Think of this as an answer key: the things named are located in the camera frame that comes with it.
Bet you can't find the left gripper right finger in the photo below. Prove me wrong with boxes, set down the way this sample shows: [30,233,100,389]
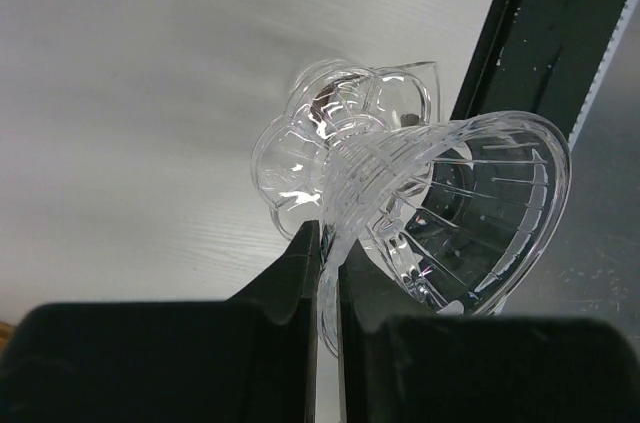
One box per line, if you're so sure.
[337,245,639,422]

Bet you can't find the clear glass dripper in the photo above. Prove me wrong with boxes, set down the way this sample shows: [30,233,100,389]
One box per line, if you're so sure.
[251,58,571,353]

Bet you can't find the grey slotted cable duct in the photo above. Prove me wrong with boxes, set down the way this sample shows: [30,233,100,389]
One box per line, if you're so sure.
[568,0,639,150]

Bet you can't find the orange coffee filter box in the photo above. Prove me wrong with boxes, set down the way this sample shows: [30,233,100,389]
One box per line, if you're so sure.
[0,321,14,352]

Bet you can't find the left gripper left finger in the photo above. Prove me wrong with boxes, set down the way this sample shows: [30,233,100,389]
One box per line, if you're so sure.
[1,221,320,422]

